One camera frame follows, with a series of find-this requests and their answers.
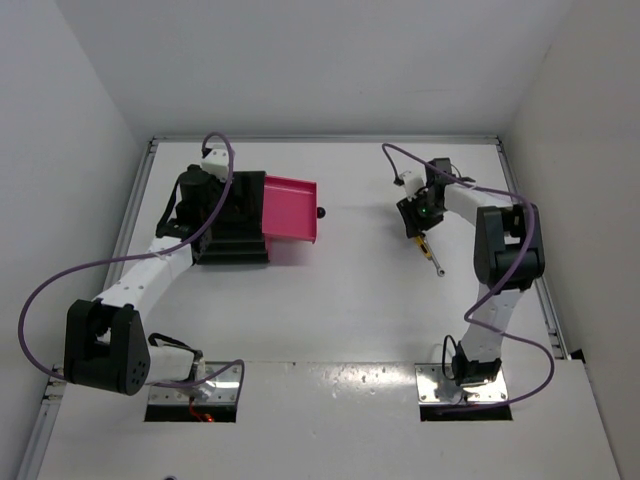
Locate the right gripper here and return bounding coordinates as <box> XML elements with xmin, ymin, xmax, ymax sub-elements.
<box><xmin>397</xmin><ymin>190</ymin><xmax>445</xmax><ymax>238</ymax></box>

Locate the black drawer cabinet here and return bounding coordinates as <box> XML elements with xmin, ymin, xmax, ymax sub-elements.
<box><xmin>198</xmin><ymin>171</ymin><xmax>268</xmax><ymax>265</ymax></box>

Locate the pink top drawer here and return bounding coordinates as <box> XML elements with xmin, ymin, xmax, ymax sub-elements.
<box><xmin>262</xmin><ymin>175</ymin><xmax>320</xmax><ymax>243</ymax></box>

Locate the silver wrench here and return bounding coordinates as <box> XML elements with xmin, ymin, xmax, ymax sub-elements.
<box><xmin>424</xmin><ymin>246</ymin><xmax>446</xmax><ymax>277</ymax></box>

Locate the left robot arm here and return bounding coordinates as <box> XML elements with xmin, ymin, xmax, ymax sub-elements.
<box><xmin>63</xmin><ymin>164</ymin><xmax>268</xmax><ymax>396</ymax></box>

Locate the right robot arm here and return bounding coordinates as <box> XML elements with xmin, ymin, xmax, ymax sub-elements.
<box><xmin>394</xmin><ymin>158</ymin><xmax>545</xmax><ymax>386</ymax></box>

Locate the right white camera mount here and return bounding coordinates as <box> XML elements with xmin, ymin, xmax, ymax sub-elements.
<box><xmin>394</xmin><ymin>171</ymin><xmax>425</xmax><ymax>200</ymax></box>

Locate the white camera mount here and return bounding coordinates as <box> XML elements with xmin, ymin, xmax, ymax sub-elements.
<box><xmin>394</xmin><ymin>171</ymin><xmax>425</xmax><ymax>200</ymax></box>
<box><xmin>200</xmin><ymin>145</ymin><xmax>234</xmax><ymax>182</ymax></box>

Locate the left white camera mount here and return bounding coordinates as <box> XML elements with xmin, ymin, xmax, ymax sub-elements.
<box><xmin>200</xmin><ymin>145</ymin><xmax>234</xmax><ymax>182</ymax></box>

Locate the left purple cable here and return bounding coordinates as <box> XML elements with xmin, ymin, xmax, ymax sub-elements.
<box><xmin>17</xmin><ymin>131</ymin><xmax>246</xmax><ymax>389</ymax></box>

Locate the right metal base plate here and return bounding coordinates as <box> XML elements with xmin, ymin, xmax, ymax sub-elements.
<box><xmin>414</xmin><ymin>363</ymin><xmax>509</xmax><ymax>406</ymax></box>

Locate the metal base plate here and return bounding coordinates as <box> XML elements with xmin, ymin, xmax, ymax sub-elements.
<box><xmin>414</xmin><ymin>363</ymin><xmax>509</xmax><ymax>406</ymax></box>
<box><xmin>147</xmin><ymin>362</ymin><xmax>244</xmax><ymax>407</ymax></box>

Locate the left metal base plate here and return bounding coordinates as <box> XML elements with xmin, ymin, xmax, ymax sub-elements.
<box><xmin>147</xmin><ymin>362</ymin><xmax>244</xmax><ymax>407</ymax></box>

